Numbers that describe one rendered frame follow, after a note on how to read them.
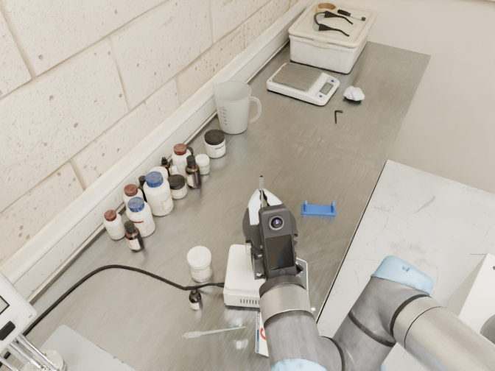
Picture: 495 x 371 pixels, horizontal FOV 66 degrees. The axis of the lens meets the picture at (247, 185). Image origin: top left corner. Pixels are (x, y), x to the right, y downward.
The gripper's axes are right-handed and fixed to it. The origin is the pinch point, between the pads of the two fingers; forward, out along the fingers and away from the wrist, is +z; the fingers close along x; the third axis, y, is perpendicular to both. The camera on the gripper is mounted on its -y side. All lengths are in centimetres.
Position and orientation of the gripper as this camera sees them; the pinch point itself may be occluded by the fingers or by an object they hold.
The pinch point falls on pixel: (261, 192)
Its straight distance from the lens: 71.0
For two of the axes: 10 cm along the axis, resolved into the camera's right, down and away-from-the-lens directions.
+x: 9.9, -1.1, 0.8
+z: -1.4, -7.0, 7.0
